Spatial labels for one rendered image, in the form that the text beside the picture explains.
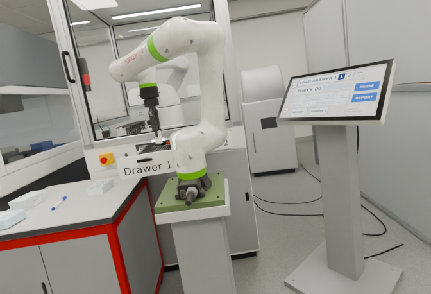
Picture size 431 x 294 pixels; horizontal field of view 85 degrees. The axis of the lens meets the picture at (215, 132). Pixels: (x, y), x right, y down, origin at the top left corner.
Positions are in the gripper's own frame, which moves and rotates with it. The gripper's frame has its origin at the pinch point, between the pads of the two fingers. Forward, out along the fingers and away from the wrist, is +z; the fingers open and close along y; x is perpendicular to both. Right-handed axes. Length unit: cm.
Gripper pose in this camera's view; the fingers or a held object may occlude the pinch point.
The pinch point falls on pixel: (158, 137)
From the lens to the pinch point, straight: 128.7
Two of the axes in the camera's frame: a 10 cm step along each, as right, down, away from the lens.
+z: 1.6, 9.8, 1.2
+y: 0.4, 1.2, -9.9
